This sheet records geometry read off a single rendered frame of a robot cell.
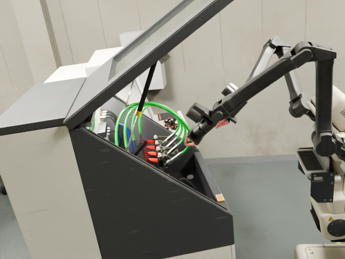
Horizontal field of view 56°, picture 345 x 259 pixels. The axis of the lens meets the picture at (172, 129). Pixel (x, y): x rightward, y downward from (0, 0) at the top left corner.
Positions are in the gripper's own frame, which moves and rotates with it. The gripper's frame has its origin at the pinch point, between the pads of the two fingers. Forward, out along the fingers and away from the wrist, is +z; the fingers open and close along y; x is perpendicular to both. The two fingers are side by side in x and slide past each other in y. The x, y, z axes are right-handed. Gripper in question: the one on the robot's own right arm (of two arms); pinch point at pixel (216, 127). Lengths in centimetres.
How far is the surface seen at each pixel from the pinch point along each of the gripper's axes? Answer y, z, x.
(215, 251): -29, 34, 37
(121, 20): 99, 32, -188
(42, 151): 56, 31, 53
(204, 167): -12.5, 25.5, -8.3
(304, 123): -118, -5, -186
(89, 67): 70, 24, -18
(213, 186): -16.5, 21.6, 11.6
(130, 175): 24, 23, 45
